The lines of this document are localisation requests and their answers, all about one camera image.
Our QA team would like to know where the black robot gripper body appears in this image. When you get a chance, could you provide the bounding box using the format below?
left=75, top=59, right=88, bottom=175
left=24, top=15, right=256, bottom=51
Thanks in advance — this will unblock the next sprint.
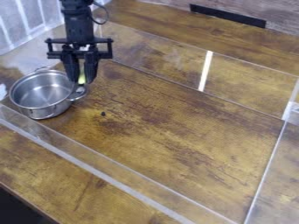
left=45, top=0, right=113, bottom=59

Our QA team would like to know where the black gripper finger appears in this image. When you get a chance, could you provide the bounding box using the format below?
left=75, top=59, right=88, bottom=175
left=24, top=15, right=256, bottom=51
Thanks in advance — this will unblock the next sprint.
left=60, top=50, right=80, bottom=83
left=84, top=49, right=99, bottom=84

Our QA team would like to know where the green handled metal spoon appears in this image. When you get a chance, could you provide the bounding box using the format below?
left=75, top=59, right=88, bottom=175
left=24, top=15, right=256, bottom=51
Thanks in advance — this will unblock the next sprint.
left=68, top=66, right=89, bottom=102

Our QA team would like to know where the small stainless steel pot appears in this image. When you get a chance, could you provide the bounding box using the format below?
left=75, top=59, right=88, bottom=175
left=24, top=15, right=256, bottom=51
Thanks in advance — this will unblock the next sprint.
left=9, top=69, right=73, bottom=120

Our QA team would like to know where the black bar on table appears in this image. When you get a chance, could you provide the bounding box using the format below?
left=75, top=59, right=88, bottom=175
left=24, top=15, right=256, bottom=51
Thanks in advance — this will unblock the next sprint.
left=189, top=3, right=267, bottom=28

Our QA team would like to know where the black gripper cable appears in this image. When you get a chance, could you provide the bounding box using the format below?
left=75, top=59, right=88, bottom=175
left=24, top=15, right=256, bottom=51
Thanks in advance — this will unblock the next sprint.
left=89, top=1, right=111, bottom=26

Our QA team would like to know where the clear acrylic enclosure wall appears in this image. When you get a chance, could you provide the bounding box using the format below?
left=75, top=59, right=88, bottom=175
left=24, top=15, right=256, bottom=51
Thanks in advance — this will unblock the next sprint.
left=0, top=103, right=238, bottom=224

